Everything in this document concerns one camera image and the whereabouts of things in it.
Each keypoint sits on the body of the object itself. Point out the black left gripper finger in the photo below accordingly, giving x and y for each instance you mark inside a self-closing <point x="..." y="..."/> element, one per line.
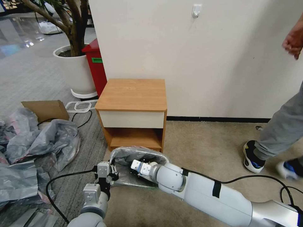
<point x="114" y="170"/>
<point x="95" y="173"/>

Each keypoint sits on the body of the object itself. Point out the small dark floor scrap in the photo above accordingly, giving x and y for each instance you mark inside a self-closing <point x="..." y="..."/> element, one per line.
<point x="259" y="128"/>

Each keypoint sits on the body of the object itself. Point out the black baseboard strip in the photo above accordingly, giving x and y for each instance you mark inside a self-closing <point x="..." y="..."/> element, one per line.
<point x="213" y="118"/>

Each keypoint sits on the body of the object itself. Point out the crumpled grey plastic bag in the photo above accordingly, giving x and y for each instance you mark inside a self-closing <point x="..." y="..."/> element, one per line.
<point x="16" y="182"/>
<point x="16" y="132"/>
<point x="56" y="137"/>
<point x="35" y="218"/>

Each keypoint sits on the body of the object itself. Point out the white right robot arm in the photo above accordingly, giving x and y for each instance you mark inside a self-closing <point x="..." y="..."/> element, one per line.
<point x="213" y="201"/>

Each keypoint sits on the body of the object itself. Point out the brown cardboard box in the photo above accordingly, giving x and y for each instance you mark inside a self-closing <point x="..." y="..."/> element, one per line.
<point x="48" y="110"/>

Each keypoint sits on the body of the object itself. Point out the white round plant pot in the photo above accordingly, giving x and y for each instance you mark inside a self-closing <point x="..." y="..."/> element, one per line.
<point x="75" y="71"/>

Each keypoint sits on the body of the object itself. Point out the white device on floor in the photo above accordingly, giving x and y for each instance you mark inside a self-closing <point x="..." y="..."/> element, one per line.
<point x="48" y="28"/>

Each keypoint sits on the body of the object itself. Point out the wooden nightstand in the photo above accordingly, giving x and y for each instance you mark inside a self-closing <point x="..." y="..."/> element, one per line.
<point x="132" y="99"/>

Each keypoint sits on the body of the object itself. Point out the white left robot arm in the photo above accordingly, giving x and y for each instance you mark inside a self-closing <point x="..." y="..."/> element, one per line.
<point x="93" y="212"/>

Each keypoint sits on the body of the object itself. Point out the white wall hook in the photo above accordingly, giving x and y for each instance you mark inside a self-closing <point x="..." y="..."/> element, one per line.
<point x="196" y="10"/>

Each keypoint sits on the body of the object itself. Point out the grey garbage bag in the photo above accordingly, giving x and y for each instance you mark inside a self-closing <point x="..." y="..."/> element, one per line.
<point x="123" y="162"/>

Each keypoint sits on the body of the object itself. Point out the brown tree trunk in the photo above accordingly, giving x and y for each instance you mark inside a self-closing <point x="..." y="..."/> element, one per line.
<point x="76" y="30"/>

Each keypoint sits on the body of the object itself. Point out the person's shoe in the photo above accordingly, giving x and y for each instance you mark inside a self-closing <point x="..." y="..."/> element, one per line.
<point x="290" y="169"/>
<point x="252" y="158"/>

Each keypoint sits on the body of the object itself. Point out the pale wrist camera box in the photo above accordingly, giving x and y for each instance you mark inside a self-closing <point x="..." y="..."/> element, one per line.
<point x="103" y="169"/>
<point x="136" y="164"/>

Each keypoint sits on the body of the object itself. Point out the red bin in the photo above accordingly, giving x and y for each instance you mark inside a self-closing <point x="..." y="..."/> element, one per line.
<point x="95" y="63"/>

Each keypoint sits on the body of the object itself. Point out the person's leg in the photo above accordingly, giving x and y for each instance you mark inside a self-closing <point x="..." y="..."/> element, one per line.
<point x="281" y="127"/>

